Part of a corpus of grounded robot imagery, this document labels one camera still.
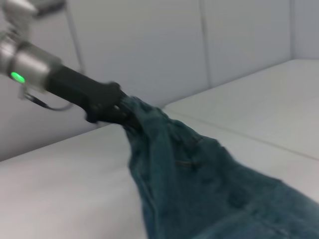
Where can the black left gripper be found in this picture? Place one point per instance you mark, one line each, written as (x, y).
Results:
(84, 92)

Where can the blue denim shorts basketball print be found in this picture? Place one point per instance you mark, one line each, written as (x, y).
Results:
(211, 186)

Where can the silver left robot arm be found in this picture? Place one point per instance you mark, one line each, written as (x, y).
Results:
(30, 62)

